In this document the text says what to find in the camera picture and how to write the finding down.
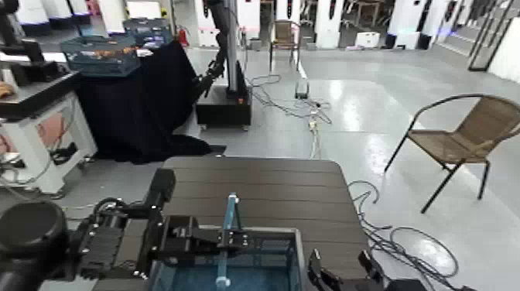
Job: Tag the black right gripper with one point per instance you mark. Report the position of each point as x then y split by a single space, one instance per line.
402 285

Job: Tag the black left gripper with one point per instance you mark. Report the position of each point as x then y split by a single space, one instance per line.
180 239

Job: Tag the teal crate with grey rim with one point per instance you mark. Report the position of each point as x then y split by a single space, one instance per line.
268 264

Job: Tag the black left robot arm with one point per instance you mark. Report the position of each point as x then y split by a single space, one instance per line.
36 244

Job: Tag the blue mesh crate with goods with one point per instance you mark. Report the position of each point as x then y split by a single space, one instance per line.
101 57

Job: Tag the black robot on column base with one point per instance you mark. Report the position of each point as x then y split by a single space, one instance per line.
225 97

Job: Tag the large brown wicker chair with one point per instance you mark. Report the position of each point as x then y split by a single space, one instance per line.
467 138

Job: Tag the red fire extinguisher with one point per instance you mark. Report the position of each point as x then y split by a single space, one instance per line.
183 37

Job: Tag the white cabinet with dark top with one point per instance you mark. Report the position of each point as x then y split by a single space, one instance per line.
44 122

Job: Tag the small brown wicker chair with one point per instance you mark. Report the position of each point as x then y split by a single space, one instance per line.
284 36

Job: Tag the white storage box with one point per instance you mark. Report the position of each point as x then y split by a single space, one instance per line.
367 40

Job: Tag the white kiosk with black slot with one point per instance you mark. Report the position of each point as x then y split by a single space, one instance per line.
248 18
328 24
294 10

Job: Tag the white kiosk with dark base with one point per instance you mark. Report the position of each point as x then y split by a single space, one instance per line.
32 14
59 10
406 20
111 16

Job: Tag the black devices on cabinet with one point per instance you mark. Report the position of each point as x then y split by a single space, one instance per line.
36 69

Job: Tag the black metal frame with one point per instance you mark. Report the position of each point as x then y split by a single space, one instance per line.
489 40

